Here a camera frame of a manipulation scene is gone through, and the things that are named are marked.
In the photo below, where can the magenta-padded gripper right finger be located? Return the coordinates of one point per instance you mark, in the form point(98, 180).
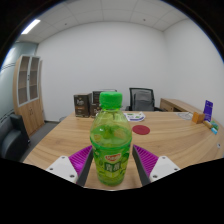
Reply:
point(148, 160)

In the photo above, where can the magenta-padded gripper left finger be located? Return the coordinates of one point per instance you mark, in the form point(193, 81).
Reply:
point(77, 160)

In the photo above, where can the green drink bottle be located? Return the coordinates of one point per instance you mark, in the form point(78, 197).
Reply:
point(111, 143)

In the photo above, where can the flat round red coaster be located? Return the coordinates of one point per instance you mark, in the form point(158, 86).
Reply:
point(141, 129)

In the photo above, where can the green and purple printed leaflet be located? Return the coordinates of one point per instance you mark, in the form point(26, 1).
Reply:
point(135, 116)

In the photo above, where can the wide dark brown carton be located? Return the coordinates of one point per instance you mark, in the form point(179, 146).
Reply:
point(94, 110)

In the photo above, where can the small dark brown carton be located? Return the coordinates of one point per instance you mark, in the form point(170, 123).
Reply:
point(81, 105)

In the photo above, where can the white round-print sheet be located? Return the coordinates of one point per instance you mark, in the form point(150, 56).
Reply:
point(185, 116)

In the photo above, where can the wooden side desk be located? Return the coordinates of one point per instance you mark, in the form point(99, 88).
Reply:
point(176, 104)

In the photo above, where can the wooden glass-door shelf cabinet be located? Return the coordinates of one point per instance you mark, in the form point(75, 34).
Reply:
point(31, 115)

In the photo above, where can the small orange box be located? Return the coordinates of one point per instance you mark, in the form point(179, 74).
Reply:
point(198, 117)

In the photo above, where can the black appliance-print carton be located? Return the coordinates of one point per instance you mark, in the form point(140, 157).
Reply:
point(96, 95)

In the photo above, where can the black leather sofa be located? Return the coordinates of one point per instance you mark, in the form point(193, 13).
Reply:
point(11, 138)

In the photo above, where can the small blue box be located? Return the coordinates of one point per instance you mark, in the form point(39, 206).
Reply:
point(214, 131)

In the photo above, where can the small green box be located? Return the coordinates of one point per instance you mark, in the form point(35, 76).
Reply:
point(215, 125)

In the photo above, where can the purple upright card box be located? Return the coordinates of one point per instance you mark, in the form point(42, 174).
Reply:
point(208, 110)

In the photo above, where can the long ceiling light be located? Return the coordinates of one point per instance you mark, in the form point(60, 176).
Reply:
point(31, 26)

